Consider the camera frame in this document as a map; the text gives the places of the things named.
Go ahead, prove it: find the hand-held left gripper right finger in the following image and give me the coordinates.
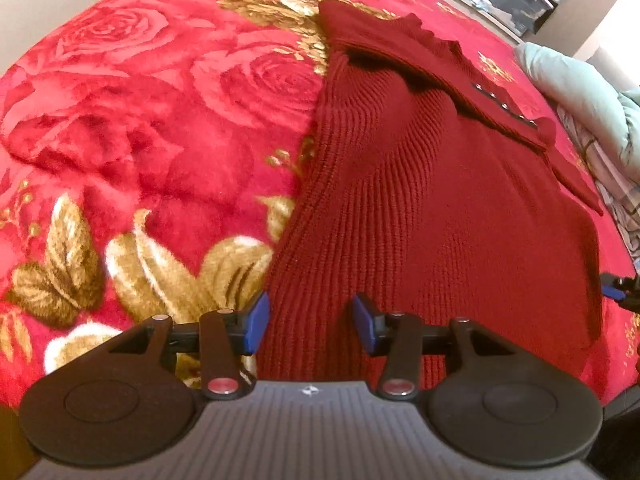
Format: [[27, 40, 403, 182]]
[[350, 292, 520, 404]]

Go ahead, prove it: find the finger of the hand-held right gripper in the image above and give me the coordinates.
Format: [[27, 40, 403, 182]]
[[601, 272, 640, 312]]

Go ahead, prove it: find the white windowsill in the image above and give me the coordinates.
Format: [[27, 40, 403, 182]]
[[380, 0, 526, 43]]

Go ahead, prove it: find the beige wooden shelf unit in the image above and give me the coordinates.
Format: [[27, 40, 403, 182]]
[[527, 0, 640, 78]]

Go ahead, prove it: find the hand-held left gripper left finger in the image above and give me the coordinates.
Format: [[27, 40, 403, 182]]
[[107, 291, 272, 402]]

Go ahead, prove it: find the dark red knit sweater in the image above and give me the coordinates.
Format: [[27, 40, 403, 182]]
[[256, 0, 605, 391]]

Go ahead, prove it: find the teal duvet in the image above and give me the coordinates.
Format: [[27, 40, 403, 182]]
[[515, 42, 640, 181]]

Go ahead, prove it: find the pale striped cloth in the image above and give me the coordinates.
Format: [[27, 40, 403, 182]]
[[556, 104, 640, 263]]

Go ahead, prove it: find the red floral blanket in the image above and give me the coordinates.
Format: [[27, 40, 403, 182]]
[[0, 0, 640, 411]]

